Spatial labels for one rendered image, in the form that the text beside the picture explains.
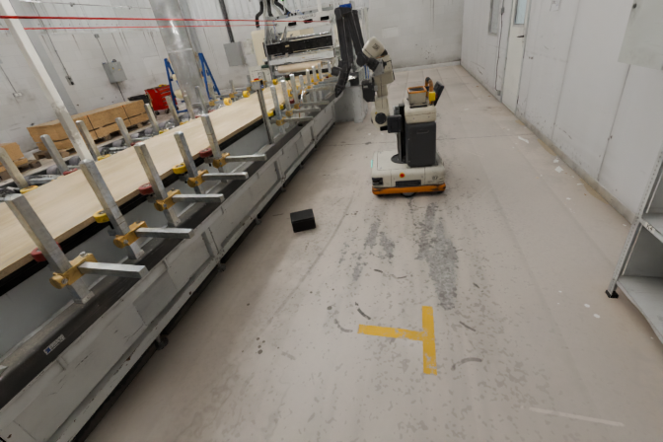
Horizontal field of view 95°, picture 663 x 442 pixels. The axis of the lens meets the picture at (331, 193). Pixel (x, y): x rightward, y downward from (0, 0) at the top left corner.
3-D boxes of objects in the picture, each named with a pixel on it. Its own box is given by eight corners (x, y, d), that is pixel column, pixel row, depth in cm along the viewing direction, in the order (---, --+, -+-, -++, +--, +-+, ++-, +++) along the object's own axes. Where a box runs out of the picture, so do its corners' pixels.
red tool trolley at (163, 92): (180, 109, 1019) (171, 83, 982) (167, 114, 953) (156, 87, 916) (168, 110, 1027) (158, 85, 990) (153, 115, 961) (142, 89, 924)
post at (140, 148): (183, 229, 159) (144, 141, 137) (178, 233, 156) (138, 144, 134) (177, 229, 160) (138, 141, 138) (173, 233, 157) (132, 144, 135)
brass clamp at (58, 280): (100, 263, 116) (93, 253, 114) (65, 289, 105) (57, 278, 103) (88, 262, 118) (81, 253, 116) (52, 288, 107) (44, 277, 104)
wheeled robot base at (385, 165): (435, 166, 332) (435, 144, 321) (446, 192, 277) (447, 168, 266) (373, 170, 345) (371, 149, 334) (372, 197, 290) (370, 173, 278)
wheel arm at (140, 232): (195, 236, 128) (192, 227, 126) (190, 241, 125) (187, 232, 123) (116, 233, 140) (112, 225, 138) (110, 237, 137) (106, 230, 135)
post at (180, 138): (211, 208, 182) (183, 130, 160) (208, 211, 179) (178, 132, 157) (206, 208, 183) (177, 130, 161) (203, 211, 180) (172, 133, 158)
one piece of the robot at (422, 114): (428, 156, 324) (429, 73, 286) (437, 178, 276) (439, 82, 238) (397, 158, 330) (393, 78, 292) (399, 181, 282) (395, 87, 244)
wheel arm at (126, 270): (150, 273, 106) (145, 263, 104) (142, 280, 103) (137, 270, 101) (60, 266, 118) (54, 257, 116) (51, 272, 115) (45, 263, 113)
